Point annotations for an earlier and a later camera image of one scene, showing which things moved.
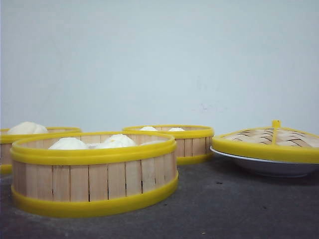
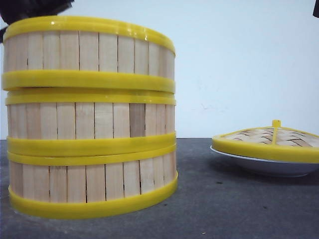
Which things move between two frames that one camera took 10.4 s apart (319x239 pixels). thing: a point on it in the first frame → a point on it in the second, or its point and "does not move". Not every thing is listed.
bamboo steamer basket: (7, 139) → (81, 51)
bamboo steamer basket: (81, 182) does not move
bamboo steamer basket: (193, 144) → (68, 120)
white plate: (274, 169) does not move
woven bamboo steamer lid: (275, 142) does not move
